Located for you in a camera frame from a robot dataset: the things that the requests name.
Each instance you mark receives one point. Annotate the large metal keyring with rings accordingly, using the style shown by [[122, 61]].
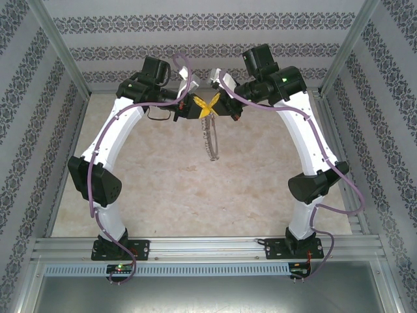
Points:
[[211, 156]]

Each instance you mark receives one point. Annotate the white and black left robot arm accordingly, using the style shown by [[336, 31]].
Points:
[[110, 137]]

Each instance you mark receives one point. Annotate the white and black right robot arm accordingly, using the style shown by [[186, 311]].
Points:
[[306, 143]]

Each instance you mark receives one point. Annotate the left controller circuit board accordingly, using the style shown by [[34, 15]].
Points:
[[120, 268]]

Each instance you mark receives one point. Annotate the controller circuit board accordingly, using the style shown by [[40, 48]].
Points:
[[120, 268], [299, 269]]

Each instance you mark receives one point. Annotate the right controller circuit board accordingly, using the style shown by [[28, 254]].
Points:
[[299, 269]]

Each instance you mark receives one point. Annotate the grey sheet metal tray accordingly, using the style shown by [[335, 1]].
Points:
[[208, 295]]

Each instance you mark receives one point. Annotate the aluminium frame cross beam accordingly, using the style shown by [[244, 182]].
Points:
[[101, 89]]

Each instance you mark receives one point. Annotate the aluminium frame post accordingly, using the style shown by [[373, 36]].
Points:
[[55, 39], [352, 39]]

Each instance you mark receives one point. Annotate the aluminium mounting rail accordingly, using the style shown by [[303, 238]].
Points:
[[205, 249]]

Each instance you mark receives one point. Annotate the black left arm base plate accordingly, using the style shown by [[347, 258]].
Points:
[[141, 249]]

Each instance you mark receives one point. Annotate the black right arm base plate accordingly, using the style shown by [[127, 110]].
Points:
[[275, 249]]

